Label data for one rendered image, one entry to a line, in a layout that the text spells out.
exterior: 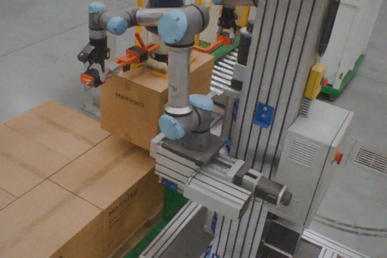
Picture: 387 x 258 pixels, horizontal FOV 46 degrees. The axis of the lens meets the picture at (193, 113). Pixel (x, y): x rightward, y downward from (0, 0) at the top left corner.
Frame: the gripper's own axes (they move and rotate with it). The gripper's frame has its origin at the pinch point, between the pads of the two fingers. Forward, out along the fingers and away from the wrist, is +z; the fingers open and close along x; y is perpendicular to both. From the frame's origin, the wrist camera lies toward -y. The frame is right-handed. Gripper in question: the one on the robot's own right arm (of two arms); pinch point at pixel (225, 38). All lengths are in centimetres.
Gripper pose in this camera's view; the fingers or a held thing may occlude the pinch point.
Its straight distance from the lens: 277.5
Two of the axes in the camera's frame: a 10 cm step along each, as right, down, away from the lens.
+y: -5.0, 4.2, -7.6
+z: -1.0, 8.4, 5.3
